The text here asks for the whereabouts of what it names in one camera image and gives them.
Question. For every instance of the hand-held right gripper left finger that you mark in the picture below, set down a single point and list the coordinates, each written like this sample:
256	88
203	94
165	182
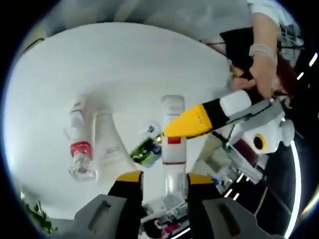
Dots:
127	194

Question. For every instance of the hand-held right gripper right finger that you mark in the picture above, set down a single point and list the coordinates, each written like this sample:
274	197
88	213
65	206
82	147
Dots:
202	191

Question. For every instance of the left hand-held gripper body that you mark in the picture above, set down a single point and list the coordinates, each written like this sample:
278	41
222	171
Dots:
271	129

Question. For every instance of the white skincare bottle red label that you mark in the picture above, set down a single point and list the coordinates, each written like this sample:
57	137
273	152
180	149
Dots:
173	152

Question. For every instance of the blue green skincare packet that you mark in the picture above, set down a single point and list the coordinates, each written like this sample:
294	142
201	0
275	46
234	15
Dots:
144	152

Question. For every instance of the white skincare tube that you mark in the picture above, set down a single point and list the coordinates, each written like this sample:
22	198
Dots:
109	149

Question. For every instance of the red-collar clear-cap skincare bottle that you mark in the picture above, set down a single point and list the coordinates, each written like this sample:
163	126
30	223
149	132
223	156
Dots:
77	119

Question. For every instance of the person's left hand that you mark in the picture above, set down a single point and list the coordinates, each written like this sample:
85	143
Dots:
263	74

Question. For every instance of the person's reddish brown hair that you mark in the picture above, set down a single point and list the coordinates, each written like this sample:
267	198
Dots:
286	79

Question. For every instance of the green potted plant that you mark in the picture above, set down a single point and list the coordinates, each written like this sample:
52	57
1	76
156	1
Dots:
40	216

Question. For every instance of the person's white shirt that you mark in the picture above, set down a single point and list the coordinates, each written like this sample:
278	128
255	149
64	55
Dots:
286	17

